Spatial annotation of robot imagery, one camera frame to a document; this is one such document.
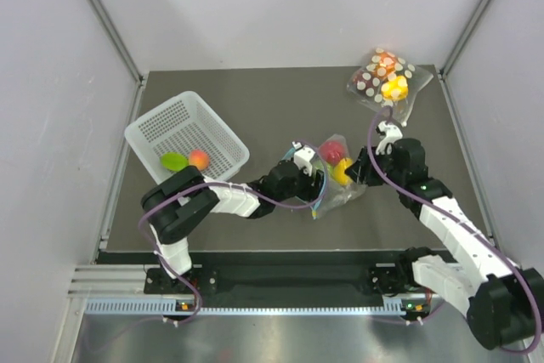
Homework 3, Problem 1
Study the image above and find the yellow fake lemon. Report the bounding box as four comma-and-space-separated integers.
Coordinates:
332, 157, 354, 186

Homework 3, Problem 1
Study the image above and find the green fake pear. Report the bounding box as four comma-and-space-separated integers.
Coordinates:
326, 162, 333, 178

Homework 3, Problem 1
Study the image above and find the clear polka dot bag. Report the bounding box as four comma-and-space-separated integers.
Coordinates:
346, 48, 433, 127

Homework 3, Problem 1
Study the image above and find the red fake apple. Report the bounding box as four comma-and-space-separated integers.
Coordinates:
319, 139, 347, 167

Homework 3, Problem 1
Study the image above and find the grey slotted cable duct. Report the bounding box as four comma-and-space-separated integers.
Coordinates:
84, 297, 430, 317

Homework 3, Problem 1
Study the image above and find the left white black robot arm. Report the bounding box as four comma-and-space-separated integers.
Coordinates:
140, 159, 327, 292

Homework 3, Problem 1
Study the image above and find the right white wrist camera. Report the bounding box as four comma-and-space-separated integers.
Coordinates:
375, 121, 403, 156

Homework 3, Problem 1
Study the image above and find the right aluminium frame post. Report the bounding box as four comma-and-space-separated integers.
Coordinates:
438, 0, 494, 80

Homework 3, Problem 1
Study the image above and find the white perforated plastic basket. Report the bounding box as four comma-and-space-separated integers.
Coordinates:
124, 91, 250, 184

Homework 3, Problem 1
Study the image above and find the purple cable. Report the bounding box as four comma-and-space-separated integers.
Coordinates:
138, 138, 326, 326
366, 105, 541, 354

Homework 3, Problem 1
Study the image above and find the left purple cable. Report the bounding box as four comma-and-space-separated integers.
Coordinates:
138, 138, 326, 326

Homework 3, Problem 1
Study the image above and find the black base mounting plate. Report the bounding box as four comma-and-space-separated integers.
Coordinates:
144, 247, 460, 309

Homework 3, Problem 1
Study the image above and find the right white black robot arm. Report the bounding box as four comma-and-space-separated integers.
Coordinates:
346, 137, 543, 351

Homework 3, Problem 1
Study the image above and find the aluminium frame post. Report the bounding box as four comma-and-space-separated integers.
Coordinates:
61, 0, 148, 83
438, 0, 494, 80

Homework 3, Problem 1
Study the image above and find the dark red fake fruit dotted bag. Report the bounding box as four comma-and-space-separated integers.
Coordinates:
352, 69, 373, 93

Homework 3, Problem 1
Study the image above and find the yellow fake fruit in dotted bag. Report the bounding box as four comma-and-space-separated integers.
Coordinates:
381, 76, 409, 102

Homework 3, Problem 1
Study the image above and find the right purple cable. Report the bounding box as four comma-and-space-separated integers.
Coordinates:
366, 105, 541, 354

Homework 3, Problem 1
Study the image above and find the orange peach fake fruit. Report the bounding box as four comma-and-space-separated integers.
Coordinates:
188, 150, 210, 171

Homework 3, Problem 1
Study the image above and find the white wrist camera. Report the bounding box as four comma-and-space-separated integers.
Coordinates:
292, 141, 315, 176
375, 121, 403, 156

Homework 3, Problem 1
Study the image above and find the left aluminium frame post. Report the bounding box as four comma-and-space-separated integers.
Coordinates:
61, 0, 148, 83

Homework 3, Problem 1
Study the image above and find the orange fake fruit in dotted bag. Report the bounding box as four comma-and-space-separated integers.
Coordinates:
368, 49, 399, 79

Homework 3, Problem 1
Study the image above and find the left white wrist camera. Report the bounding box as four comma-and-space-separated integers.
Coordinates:
292, 141, 315, 176

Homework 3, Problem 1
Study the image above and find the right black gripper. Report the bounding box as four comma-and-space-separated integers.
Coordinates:
345, 145, 405, 189

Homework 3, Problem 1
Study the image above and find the clear blue zip top bag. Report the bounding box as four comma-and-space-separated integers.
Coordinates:
310, 134, 366, 219

